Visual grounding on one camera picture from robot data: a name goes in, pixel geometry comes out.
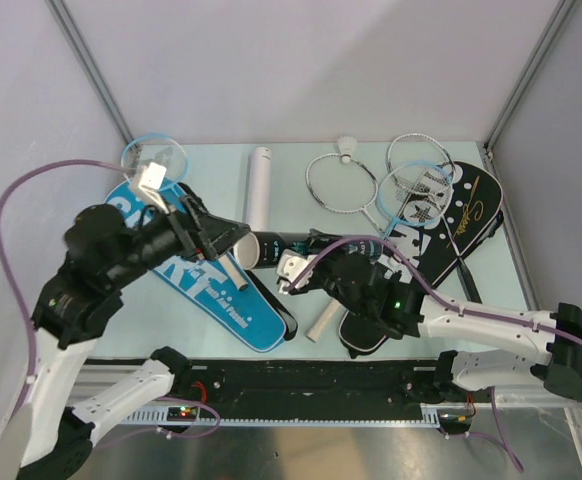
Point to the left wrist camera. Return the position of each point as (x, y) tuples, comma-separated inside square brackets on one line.
[(146, 185)]

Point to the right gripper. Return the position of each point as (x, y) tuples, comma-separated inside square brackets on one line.
[(317, 232)]

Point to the black racket cover front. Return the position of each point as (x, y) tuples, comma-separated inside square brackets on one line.
[(419, 245)]

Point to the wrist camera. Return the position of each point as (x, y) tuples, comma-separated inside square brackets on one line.
[(146, 185), (289, 268)]

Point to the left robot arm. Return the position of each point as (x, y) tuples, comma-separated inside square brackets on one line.
[(48, 439)]

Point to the light blue racket left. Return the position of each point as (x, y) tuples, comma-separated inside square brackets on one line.
[(165, 151)]

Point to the shuttlecock at back right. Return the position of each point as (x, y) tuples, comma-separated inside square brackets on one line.
[(346, 146)]

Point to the white racket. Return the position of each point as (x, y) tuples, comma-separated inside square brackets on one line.
[(344, 188), (420, 146)]

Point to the left aluminium frame post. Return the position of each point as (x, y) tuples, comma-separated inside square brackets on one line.
[(86, 60)]

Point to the aluminium frame post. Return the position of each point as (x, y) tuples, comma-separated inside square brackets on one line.
[(86, 60), (551, 33)]

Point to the black racket cover gold script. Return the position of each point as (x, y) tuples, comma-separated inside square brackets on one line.
[(475, 205)]

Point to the right aluminium frame post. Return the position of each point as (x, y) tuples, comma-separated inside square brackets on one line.
[(551, 33)]

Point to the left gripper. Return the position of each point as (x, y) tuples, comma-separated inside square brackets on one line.
[(215, 236)]

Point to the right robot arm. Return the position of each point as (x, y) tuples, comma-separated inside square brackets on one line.
[(537, 347)]

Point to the black shuttlecock tube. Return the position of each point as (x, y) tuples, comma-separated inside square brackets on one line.
[(263, 249)]

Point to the white racket right rear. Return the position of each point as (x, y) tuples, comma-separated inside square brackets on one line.
[(420, 146)]

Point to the white racket centre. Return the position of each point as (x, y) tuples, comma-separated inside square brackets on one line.
[(344, 188)]

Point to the white shuttlecock tube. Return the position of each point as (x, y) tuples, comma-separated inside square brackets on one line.
[(258, 189)]

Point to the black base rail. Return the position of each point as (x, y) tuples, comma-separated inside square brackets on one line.
[(320, 391)]

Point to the light green table mat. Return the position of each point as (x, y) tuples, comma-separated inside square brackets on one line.
[(218, 174)]

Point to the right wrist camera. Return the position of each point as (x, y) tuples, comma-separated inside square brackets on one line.
[(289, 268)]

